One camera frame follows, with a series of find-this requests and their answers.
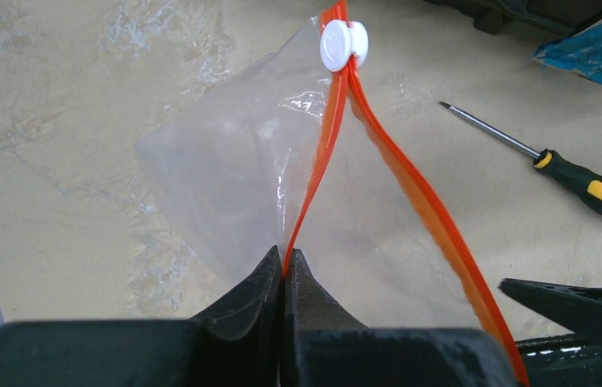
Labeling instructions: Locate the black yellow screwdriver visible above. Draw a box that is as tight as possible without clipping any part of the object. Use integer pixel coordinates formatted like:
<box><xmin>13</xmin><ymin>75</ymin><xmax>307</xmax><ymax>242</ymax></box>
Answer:
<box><xmin>438</xmin><ymin>101</ymin><xmax>602</xmax><ymax>216</ymax></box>

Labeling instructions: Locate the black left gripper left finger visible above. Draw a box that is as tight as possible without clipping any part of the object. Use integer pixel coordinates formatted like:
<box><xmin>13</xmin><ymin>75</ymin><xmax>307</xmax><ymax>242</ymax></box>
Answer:
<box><xmin>0</xmin><ymin>248</ymin><xmax>281</xmax><ymax>386</ymax></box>

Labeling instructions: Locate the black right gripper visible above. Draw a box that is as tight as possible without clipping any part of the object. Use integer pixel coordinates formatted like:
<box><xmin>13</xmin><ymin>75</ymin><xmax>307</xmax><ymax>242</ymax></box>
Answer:
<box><xmin>499</xmin><ymin>278</ymin><xmax>602</xmax><ymax>387</ymax></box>

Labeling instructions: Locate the black plastic toolbox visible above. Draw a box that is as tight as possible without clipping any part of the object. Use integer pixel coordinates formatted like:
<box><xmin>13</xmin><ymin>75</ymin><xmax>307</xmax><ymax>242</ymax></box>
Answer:
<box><xmin>423</xmin><ymin>0</ymin><xmax>602</xmax><ymax>92</ymax></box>

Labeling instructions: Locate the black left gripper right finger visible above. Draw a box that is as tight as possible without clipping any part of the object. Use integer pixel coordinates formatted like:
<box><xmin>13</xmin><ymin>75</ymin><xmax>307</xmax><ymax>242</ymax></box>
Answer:
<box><xmin>282</xmin><ymin>249</ymin><xmax>520</xmax><ymax>386</ymax></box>

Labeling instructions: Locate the clear orange zip top bag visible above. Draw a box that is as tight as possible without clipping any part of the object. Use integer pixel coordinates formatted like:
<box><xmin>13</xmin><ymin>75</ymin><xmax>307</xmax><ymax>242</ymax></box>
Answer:
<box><xmin>135</xmin><ymin>1</ymin><xmax>529</xmax><ymax>386</ymax></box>

